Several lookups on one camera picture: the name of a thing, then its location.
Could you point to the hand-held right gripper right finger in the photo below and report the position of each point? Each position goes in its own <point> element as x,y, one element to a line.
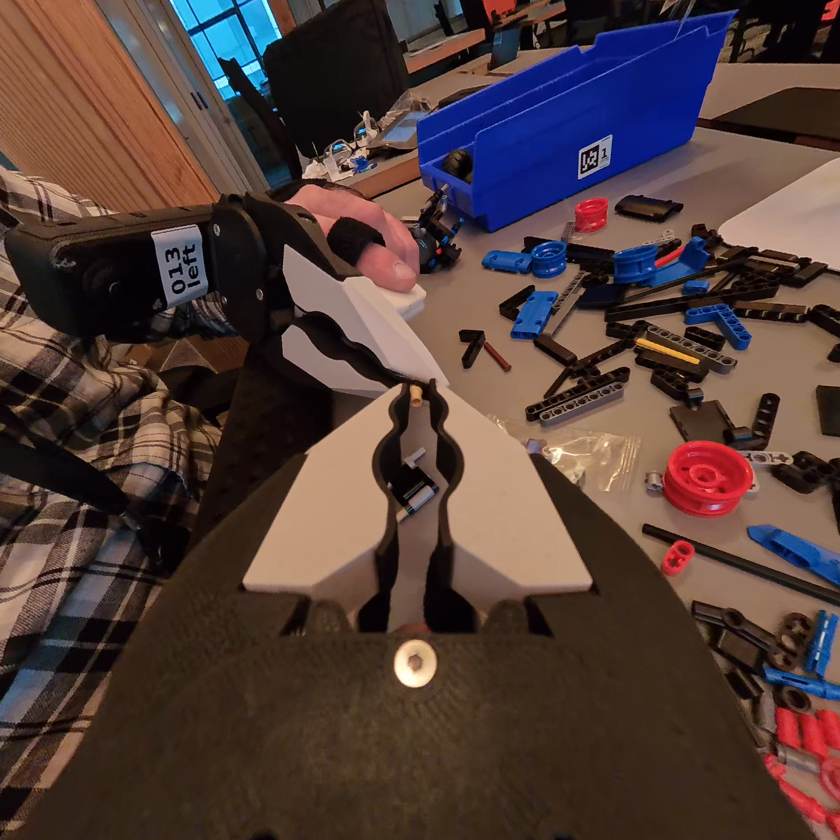
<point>518,525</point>

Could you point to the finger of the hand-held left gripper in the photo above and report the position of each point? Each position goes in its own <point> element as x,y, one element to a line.
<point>374,315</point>
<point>308,354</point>

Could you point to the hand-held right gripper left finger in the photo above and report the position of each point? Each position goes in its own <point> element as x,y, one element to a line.
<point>315,525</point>

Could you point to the black and grey brick assembly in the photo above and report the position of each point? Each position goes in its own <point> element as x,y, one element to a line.
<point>413,489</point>

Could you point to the grey desk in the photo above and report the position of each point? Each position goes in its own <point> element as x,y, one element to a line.
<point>610,512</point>

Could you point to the person's left hand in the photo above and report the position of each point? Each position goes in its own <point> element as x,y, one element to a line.
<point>394,262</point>

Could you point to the black and blue model chassis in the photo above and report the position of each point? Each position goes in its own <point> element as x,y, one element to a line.
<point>436,236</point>

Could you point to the black angled liftarm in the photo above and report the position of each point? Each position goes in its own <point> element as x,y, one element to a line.
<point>471,344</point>

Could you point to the clear zip bag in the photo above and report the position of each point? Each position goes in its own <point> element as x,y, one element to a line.
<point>590,453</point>

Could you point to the brown axle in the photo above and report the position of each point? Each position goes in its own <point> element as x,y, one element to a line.
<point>497,356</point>

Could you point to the background wooden table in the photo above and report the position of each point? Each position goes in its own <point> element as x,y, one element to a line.
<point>387,177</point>

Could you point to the black short liftarm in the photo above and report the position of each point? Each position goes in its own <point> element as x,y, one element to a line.
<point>515,302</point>

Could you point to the grey axle connector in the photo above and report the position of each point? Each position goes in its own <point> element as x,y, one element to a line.
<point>654,481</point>

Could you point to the blue rounded panel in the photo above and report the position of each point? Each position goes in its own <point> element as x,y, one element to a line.
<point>506,260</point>

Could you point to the dark grey long beam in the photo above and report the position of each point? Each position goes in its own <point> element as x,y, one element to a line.
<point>590,399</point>

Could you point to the black long beam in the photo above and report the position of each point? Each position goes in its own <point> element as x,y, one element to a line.
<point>571,388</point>

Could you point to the blue flat panel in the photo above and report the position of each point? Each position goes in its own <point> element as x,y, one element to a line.
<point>535,315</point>

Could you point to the red short connector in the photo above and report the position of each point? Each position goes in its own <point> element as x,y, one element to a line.
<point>677,558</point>

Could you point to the black rubber tyre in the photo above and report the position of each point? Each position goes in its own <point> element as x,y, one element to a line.
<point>459,167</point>

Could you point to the black rectangular panel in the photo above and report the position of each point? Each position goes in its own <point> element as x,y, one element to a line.
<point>554,349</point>

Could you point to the blue wheel rim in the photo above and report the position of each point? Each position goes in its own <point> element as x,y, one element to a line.
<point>635,264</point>
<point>548,259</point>

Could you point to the red wheel rim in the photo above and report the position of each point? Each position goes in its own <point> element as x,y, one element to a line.
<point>590,215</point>
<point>705,479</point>

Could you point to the light grey long beam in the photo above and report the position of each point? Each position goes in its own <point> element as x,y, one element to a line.
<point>569,302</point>

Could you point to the black thick beam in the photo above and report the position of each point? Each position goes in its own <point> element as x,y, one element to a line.
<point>669,382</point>

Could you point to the black glossy curved panel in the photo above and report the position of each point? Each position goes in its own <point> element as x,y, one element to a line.
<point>702,420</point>

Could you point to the yellow axle rod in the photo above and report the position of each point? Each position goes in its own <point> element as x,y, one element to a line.
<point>666,351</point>

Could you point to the black background chair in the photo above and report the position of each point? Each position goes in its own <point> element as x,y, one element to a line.
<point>334,79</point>

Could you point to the black long axle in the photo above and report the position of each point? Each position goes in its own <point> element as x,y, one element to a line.
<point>754,568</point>

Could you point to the window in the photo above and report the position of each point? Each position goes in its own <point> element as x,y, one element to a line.
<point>223,39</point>

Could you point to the blue storage bin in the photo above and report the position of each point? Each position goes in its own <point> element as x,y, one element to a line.
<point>558,131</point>

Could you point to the dark grey beam with holes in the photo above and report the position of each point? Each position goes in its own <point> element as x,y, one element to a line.
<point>709,348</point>

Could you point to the light grey thin liftarm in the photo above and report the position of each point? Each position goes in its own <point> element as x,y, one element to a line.
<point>774,456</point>

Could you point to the black flat liftarm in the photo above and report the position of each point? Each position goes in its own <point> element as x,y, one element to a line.
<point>766,413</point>

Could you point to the blue wedge panel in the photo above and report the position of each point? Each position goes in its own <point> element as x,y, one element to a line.
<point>794,551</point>

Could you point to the blue angled beam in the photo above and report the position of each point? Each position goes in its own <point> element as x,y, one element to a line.
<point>722,321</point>

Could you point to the red axle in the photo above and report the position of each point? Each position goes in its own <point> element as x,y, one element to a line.
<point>668,256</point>

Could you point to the blue fairing panel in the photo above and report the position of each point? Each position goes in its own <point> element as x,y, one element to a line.
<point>686,262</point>

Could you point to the black square panel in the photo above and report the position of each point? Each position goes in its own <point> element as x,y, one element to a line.
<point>830,410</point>

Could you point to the pile of small connector pieces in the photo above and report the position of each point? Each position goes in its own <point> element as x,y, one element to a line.
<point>800,722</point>

